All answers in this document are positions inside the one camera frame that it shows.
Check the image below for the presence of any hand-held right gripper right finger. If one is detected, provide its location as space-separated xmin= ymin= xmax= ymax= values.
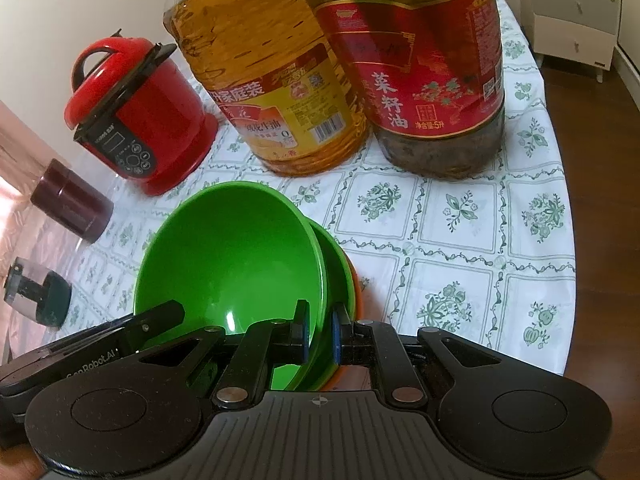
xmin=332 ymin=302 xmax=507 ymax=406

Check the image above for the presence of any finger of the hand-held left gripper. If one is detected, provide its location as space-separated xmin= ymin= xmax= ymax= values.
xmin=131 ymin=299 xmax=185 ymax=350

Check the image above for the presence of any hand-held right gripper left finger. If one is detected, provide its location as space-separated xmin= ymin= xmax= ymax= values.
xmin=140 ymin=300 xmax=311 ymax=409

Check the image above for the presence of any orange plastic bowl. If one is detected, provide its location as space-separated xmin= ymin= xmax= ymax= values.
xmin=320 ymin=259 xmax=373 ymax=392

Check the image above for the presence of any green plastic bowl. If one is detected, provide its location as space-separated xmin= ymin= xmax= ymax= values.
xmin=134 ymin=182 xmax=331 ymax=392
xmin=300 ymin=219 xmax=357 ymax=392

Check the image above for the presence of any green glass jar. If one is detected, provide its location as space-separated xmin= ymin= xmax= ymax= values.
xmin=2 ymin=256 xmax=73 ymax=330

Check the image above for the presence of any green floral tablecloth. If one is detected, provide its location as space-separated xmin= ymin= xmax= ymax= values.
xmin=50 ymin=0 xmax=585 ymax=376

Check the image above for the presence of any brown metal canister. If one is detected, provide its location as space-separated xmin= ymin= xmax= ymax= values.
xmin=30 ymin=159 xmax=115 ymax=246

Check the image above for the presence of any clear plastic sheet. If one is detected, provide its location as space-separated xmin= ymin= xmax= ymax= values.
xmin=0 ymin=102 xmax=118 ymax=361

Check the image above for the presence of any red electric pressure cooker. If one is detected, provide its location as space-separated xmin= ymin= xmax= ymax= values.
xmin=64 ymin=30 xmax=219 ymax=197

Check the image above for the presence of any yellow cooking oil bottle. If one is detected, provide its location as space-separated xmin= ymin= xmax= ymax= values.
xmin=120 ymin=0 xmax=372 ymax=177

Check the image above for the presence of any red label oil bottle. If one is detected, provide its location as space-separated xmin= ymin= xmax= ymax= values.
xmin=292 ymin=0 xmax=506 ymax=181

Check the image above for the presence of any white cabinet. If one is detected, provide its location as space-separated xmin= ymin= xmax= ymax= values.
xmin=515 ymin=0 xmax=621 ymax=83

